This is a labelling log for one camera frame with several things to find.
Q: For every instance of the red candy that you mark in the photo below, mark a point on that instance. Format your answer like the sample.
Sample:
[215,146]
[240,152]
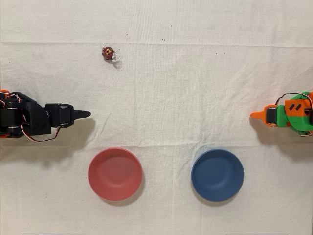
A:
[107,52]

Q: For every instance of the white tablecloth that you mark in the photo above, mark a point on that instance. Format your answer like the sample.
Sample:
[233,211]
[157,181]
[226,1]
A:
[171,98]

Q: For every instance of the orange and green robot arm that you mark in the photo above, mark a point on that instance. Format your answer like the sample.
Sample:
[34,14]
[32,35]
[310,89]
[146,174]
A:
[299,117]

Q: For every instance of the red bowl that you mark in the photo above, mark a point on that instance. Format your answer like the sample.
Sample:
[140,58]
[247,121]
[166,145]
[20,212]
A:
[115,174]

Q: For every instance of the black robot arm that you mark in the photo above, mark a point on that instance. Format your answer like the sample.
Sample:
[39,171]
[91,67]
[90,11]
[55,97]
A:
[34,120]

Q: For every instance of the blue bowl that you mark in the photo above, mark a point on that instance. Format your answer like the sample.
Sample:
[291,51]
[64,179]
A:
[217,175]

